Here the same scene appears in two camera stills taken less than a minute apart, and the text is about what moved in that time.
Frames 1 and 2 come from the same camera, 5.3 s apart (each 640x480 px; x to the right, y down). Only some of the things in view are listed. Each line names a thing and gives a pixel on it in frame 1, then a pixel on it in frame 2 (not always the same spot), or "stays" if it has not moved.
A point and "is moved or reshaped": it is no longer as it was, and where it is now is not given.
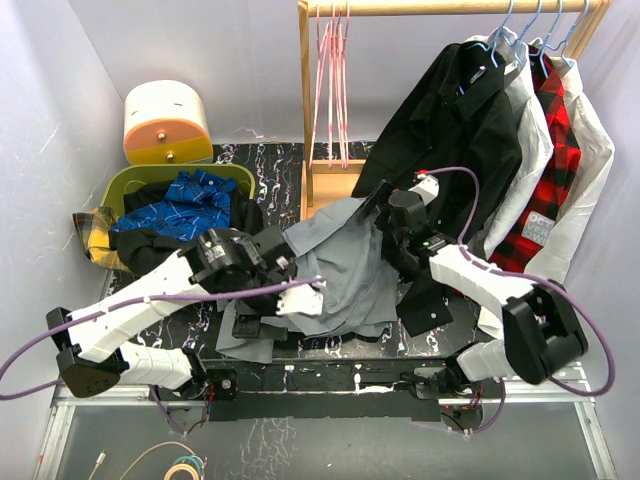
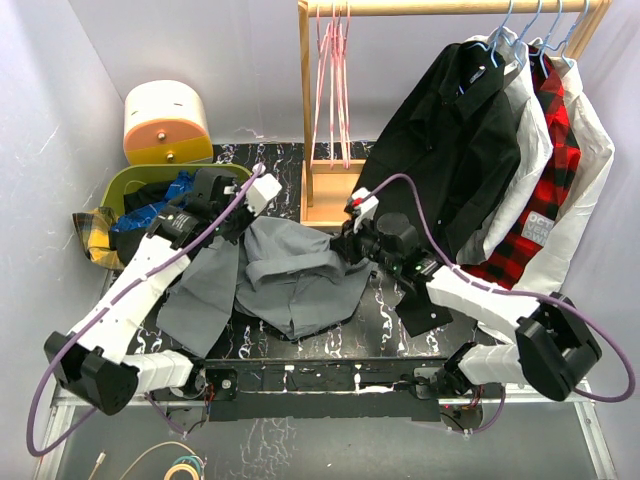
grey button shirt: x=344 y=249 is moved or reshaped
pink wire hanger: x=322 y=35 stays
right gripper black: x=378 y=197 → x=346 y=242
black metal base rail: x=320 y=390 stays
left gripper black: x=251 y=324 → x=249 y=218
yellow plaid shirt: x=93 y=232 stays
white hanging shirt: x=594 y=166 stays
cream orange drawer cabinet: x=166 y=123 stays
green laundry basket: x=114 y=194 stays
